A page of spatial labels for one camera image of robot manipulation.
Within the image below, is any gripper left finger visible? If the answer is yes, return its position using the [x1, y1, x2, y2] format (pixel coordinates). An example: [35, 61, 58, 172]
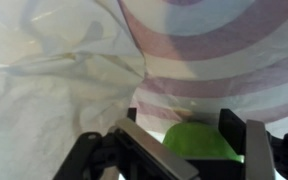
[52, 107, 200, 180]

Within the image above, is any green ball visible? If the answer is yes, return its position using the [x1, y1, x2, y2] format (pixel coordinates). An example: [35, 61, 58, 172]
[162, 121, 245, 165]

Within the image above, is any white red plastic bag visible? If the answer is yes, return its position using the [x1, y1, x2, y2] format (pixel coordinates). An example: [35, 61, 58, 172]
[0, 0, 288, 180]

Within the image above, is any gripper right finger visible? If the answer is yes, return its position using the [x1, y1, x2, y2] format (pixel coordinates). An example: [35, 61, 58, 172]
[218, 108, 288, 180]

